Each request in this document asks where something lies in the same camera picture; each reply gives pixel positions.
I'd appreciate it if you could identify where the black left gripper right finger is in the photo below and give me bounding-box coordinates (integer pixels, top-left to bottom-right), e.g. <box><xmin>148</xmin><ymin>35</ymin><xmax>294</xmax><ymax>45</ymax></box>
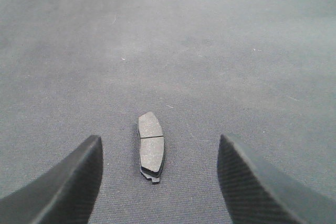
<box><xmin>217</xmin><ymin>134</ymin><xmax>335</xmax><ymax>223</ymax></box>

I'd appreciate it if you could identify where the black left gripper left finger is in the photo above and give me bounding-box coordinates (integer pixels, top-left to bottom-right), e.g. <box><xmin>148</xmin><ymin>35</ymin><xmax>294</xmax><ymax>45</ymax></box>
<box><xmin>1</xmin><ymin>135</ymin><xmax>102</xmax><ymax>223</ymax></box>

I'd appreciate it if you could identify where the grey brake pad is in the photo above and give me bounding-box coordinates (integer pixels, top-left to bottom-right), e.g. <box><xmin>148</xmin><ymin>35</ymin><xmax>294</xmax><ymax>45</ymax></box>
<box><xmin>138</xmin><ymin>112</ymin><xmax>165</xmax><ymax>184</ymax></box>

